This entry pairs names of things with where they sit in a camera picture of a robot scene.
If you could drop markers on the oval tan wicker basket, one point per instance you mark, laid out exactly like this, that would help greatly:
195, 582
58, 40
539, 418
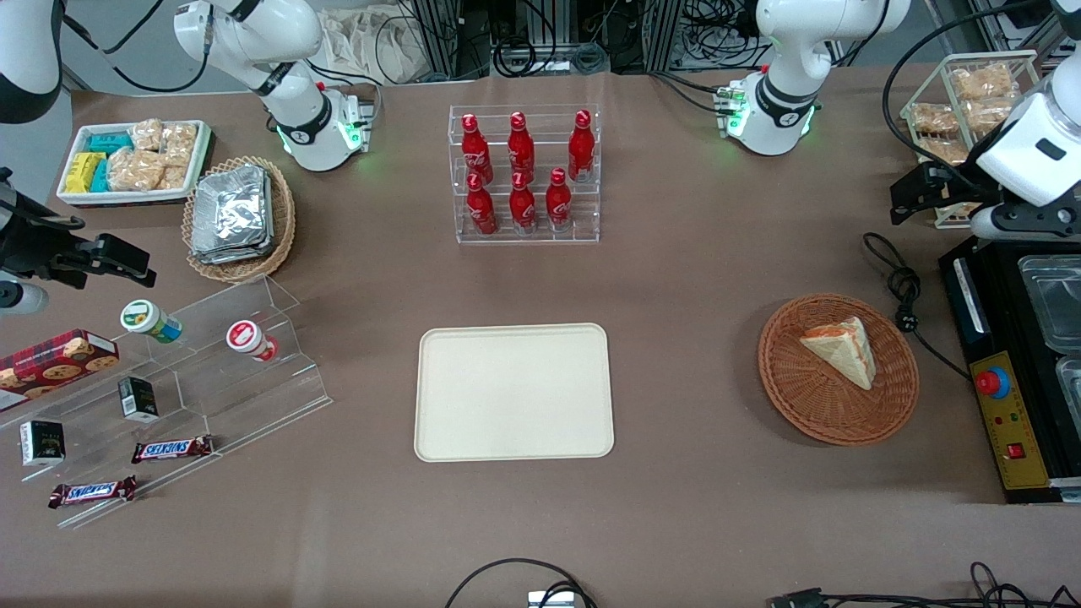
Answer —
283, 219

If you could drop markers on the teal snack pack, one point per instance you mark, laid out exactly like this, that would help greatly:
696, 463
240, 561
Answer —
110, 143
101, 176

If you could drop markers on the clear plastic container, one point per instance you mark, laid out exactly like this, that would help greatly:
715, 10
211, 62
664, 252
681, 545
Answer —
1056, 295
1071, 384

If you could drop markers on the red tartan cookie box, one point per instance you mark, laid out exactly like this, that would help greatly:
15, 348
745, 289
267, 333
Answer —
51, 363

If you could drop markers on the small black green box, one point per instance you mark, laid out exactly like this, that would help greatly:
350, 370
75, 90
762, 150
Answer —
138, 398

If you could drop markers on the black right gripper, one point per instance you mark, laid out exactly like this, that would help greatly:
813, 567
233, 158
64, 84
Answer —
34, 245

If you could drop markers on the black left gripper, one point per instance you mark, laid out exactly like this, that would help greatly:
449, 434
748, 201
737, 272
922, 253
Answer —
953, 186

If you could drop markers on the clear fried snack bag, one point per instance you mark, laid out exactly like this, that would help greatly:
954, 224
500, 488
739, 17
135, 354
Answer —
988, 114
935, 118
982, 82
942, 150

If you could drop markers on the red lid yogurt cup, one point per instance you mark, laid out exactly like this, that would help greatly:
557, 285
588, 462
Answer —
247, 339

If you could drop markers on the clear acrylic bottle rack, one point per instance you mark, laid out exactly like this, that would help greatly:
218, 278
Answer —
540, 239

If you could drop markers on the triangle sandwich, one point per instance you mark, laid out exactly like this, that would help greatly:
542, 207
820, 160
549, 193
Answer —
844, 350

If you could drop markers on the cream plastic tray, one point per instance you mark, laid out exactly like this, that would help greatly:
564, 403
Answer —
513, 393

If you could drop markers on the black machine yellow panel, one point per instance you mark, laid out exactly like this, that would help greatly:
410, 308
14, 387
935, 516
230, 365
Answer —
1013, 338

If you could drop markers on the white rectangular snack tray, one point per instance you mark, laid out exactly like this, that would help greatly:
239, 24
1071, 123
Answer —
76, 198

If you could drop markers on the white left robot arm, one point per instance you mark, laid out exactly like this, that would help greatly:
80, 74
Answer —
785, 51

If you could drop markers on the small grey device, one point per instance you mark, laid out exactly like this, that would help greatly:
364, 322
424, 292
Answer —
551, 600

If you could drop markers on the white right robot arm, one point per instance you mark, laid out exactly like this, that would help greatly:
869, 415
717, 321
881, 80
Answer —
279, 34

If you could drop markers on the aluminium frame post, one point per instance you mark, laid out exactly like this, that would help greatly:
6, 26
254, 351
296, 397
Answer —
439, 38
663, 34

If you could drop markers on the red cola bottle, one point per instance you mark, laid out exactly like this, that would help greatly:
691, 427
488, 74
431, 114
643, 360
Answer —
476, 152
558, 207
482, 211
581, 148
523, 209
521, 148

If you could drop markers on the red emergency stop button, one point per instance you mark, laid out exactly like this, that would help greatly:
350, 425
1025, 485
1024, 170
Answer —
994, 382

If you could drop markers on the green lid yogurt cup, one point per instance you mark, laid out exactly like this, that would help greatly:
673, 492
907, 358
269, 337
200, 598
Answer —
145, 319

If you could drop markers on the silver foil pack stack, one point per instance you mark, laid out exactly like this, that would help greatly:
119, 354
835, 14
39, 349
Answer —
230, 215

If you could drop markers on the brown snickers bar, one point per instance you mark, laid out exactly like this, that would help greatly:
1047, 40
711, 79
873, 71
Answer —
173, 449
93, 491

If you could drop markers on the clear acrylic stepped shelf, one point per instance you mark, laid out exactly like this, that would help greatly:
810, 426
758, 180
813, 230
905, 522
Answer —
211, 397

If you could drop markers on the round brown wicker basket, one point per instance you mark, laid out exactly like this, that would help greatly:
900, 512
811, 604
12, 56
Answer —
811, 397

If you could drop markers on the yellow snack pack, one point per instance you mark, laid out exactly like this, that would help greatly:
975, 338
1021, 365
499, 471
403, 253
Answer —
83, 172

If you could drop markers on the beige cloth bag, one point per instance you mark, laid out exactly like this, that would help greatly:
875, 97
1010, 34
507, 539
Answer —
372, 42

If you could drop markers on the small black white box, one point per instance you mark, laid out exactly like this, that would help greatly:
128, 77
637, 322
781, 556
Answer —
42, 442

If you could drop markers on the clear rice cracker bag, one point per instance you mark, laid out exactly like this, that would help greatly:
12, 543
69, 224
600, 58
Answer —
174, 177
146, 135
135, 170
179, 143

